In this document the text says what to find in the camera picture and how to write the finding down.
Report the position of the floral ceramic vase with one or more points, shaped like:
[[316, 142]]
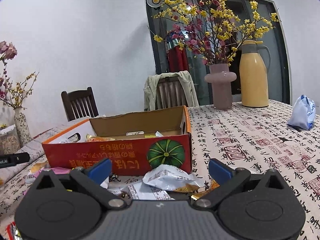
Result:
[[22, 127]]

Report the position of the white grey snack packet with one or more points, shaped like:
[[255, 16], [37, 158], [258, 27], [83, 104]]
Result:
[[142, 191]]

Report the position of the beige jacket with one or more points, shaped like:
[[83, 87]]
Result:
[[185, 80]]

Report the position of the yellow and red flower branches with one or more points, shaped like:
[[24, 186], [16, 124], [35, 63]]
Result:
[[211, 30]]

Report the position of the dark wooden chair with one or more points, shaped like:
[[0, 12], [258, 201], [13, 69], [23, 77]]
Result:
[[79, 104]]

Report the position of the calligraphy tablecloth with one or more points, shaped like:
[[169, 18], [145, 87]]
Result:
[[258, 139]]

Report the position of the green snack bar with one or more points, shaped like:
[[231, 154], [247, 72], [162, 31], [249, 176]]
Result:
[[150, 136]]

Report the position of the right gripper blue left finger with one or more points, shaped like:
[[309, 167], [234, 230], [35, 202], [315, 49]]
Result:
[[100, 171]]

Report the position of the wooden chair with jacket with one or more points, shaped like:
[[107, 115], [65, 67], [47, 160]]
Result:
[[169, 93]]

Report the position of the clear seed container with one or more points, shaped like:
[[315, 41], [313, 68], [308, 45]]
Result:
[[9, 142]]

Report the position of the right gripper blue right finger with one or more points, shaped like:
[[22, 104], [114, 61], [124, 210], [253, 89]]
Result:
[[219, 171]]

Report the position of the orange gold snack packet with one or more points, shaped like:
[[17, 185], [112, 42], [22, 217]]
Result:
[[91, 138]]

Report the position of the red blue hanging garment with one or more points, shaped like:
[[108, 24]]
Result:
[[177, 56]]

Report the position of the blue white plastic bag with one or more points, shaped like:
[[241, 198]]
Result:
[[303, 113]]

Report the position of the patterned folded cloth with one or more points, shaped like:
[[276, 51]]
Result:
[[34, 149]]

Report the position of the yellow thermos jug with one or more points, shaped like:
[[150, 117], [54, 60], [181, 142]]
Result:
[[253, 75]]

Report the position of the silver foil snack packet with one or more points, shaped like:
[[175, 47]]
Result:
[[13, 232]]

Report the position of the pink glass vase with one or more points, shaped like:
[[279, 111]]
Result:
[[220, 78]]

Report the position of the red orange cardboard box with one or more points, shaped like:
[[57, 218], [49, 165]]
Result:
[[131, 154]]

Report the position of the yellow twig branches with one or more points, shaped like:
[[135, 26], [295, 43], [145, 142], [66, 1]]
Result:
[[13, 94]]

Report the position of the ring light on stand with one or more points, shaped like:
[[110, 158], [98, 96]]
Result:
[[154, 3]]

